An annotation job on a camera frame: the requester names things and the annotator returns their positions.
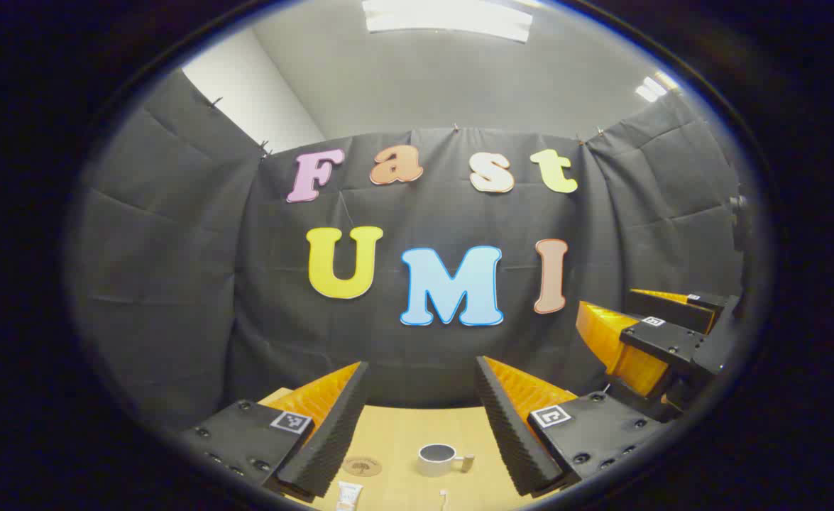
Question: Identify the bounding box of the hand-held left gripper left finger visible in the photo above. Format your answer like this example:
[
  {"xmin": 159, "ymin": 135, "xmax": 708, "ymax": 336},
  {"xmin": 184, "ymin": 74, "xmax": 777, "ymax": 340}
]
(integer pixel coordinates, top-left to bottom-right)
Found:
[{"xmin": 175, "ymin": 361, "xmax": 371, "ymax": 505}]

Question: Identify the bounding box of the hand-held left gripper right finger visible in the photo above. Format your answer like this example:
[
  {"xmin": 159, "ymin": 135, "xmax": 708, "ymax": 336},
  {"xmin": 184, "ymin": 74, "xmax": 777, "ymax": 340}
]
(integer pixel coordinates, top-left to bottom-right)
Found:
[{"xmin": 475, "ymin": 355, "xmax": 673, "ymax": 499}]

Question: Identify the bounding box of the round cork coaster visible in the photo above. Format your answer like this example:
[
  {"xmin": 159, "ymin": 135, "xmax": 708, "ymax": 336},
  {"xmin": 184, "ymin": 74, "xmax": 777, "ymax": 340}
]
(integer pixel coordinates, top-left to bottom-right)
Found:
[{"xmin": 342, "ymin": 456, "xmax": 383, "ymax": 477}]

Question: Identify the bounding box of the white cup with wooden handle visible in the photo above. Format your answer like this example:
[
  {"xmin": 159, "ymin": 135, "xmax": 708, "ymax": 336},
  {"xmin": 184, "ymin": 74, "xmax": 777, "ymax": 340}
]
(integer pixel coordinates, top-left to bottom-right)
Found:
[{"xmin": 417, "ymin": 443, "xmax": 476, "ymax": 478}]

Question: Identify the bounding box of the light wooden desktop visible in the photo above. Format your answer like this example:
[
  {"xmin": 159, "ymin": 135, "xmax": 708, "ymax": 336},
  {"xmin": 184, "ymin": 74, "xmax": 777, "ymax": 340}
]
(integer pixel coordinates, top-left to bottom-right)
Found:
[{"xmin": 257, "ymin": 388, "xmax": 552, "ymax": 511}]

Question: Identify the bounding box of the black backdrop cloth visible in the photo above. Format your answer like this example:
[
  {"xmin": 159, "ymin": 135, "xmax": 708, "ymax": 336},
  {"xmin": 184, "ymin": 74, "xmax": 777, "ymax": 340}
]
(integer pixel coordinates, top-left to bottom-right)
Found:
[{"xmin": 69, "ymin": 67, "xmax": 744, "ymax": 434}]

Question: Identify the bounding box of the ceiling light panel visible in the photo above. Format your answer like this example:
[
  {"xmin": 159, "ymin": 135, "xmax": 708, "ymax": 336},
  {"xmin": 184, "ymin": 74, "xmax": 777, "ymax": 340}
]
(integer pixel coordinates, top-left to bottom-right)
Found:
[
  {"xmin": 361, "ymin": 0, "xmax": 534, "ymax": 43},
  {"xmin": 635, "ymin": 71, "xmax": 681, "ymax": 104}
]

